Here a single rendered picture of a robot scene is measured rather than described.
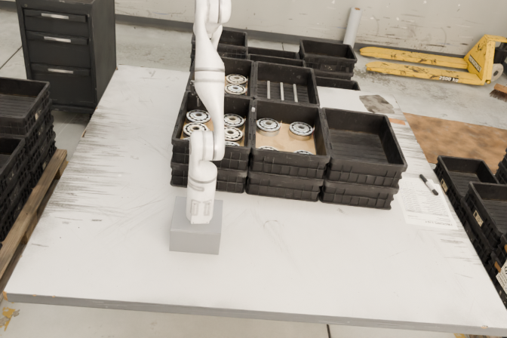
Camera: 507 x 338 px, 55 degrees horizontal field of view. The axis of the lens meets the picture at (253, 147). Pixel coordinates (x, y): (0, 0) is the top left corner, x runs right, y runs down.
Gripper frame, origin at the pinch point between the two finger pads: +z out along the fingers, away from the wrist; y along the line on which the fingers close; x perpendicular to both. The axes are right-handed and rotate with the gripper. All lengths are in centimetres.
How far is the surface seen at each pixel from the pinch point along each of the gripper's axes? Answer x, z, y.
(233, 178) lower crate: -16.2, 20.9, 18.5
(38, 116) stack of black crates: 21, 40, -103
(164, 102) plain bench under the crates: 36, 24, -37
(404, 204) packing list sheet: 9, 32, 85
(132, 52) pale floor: 218, 83, -161
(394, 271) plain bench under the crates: -30, 33, 84
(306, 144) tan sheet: 13.4, 16.5, 40.7
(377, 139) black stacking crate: 34, 18, 69
